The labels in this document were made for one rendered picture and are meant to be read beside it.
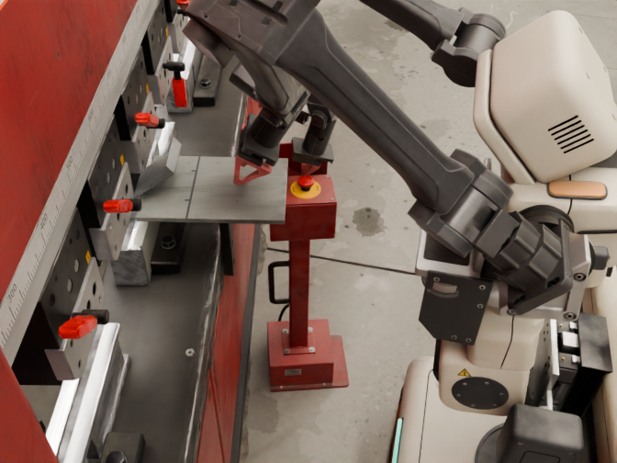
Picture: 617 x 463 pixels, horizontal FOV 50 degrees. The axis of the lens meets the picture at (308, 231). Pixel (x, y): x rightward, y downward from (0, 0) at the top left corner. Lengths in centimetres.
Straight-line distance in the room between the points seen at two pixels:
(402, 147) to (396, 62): 298
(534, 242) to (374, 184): 201
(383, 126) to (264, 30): 17
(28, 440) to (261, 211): 102
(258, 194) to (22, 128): 60
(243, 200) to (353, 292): 123
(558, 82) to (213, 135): 93
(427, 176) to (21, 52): 44
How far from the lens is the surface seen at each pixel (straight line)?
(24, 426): 19
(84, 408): 101
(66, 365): 84
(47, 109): 77
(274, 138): 114
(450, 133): 319
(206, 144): 156
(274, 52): 61
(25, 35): 73
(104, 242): 96
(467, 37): 118
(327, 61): 64
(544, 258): 85
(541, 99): 88
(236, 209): 119
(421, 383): 184
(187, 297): 122
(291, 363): 204
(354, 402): 212
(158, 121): 109
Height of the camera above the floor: 180
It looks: 44 degrees down
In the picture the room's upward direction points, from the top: 1 degrees clockwise
